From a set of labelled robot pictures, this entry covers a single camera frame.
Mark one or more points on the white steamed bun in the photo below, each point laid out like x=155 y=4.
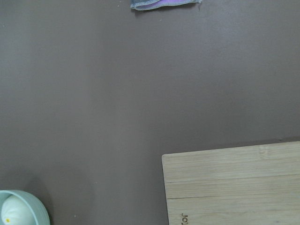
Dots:
x=15 y=212

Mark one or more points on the mint green bowl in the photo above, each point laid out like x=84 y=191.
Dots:
x=39 y=213

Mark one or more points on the grey folded cloth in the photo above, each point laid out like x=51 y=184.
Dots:
x=144 y=5

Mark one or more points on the wooden cutting board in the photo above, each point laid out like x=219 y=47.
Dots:
x=251 y=185

